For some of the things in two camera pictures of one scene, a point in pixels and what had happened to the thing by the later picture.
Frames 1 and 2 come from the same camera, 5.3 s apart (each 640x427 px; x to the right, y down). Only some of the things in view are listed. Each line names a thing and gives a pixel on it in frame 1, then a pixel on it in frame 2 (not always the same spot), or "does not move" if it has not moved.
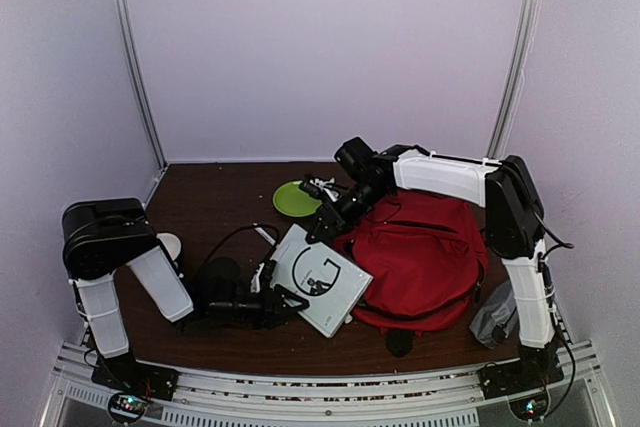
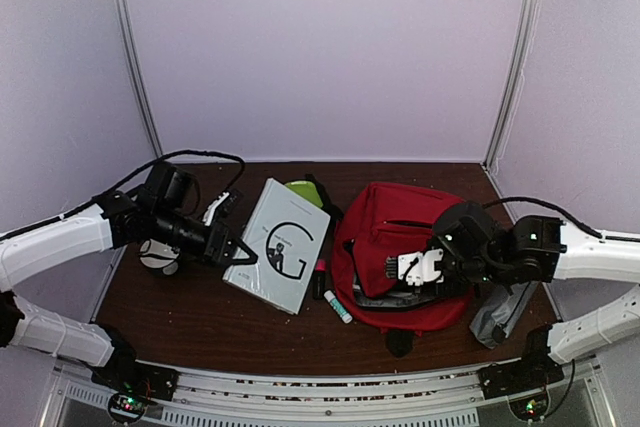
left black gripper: x=273 y=307 → x=218 y=238
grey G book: x=331 y=284 → x=287 y=234
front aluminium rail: x=449 y=399 does not move
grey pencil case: x=498 y=319 does not move
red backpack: x=425 y=259 does not move
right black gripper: x=333 y=220 → x=445 y=292
